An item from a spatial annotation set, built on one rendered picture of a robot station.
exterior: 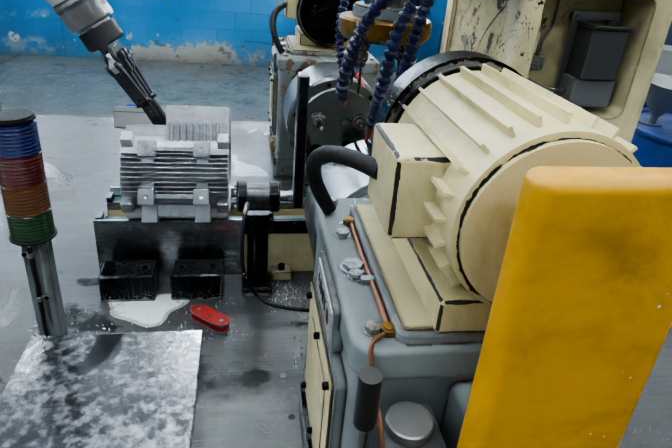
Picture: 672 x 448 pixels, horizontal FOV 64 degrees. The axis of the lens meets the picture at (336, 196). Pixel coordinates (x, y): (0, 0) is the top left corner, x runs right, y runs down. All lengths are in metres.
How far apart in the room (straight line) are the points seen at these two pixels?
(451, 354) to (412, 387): 0.05
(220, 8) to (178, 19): 0.50
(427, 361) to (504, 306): 0.13
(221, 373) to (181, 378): 0.18
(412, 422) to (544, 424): 0.11
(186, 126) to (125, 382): 0.51
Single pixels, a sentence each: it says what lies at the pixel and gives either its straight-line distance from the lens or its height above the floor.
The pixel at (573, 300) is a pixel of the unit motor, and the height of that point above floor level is 1.27.
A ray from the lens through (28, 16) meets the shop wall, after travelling 7.14.
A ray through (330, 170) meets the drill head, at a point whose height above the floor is 1.13.
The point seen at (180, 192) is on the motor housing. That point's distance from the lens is 1.06.
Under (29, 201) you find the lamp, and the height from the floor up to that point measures 1.10.
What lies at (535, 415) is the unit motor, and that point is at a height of 1.16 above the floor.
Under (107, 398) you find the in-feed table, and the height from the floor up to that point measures 0.92.
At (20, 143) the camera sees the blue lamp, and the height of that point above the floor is 1.19.
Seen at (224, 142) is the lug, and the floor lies 1.10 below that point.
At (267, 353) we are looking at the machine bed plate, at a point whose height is 0.80.
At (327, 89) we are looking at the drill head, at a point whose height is 1.13.
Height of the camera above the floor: 1.47
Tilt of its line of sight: 26 degrees down
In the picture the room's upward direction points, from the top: 5 degrees clockwise
